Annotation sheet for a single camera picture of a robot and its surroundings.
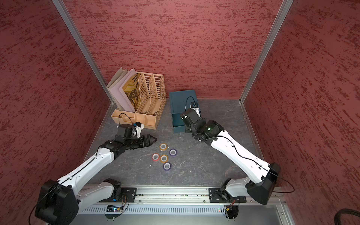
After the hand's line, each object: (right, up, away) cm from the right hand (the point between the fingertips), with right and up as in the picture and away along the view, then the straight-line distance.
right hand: (192, 124), depth 74 cm
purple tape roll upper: (-12, -20, +16) cm, 28 cm away
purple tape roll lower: (-15, -27, +11) cm, 33 cm away
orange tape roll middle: (-18, -23, +14) cm, 32 cm away
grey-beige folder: (-50, +32, +21) cm, 63 cm away
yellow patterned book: (-42, +23, +24) cm, 54 cm away
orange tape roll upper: (-19, -17, +18) cm, 31 cm away
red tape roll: (-23, -23, +14) cm, 35 cm away
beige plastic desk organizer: (-33, +16, +43) cm, 57 cm away
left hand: (-25, -12, +8) cm, 29 cm away
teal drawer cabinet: (-7, +13, +16) cm, 22 cm away
